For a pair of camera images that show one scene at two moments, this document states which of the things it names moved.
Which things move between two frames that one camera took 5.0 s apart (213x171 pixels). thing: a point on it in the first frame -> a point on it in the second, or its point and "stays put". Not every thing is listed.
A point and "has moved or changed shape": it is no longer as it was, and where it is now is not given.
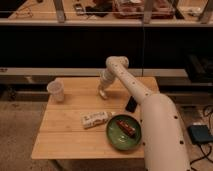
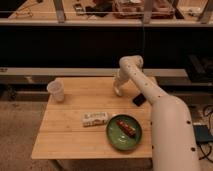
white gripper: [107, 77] -> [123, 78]
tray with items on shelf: [135, 9] stays put
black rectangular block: [131, 104] has moved or changed shape
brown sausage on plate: [129, 130] stays put
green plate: [123, 132] stays put
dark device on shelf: [79, 9] stays put
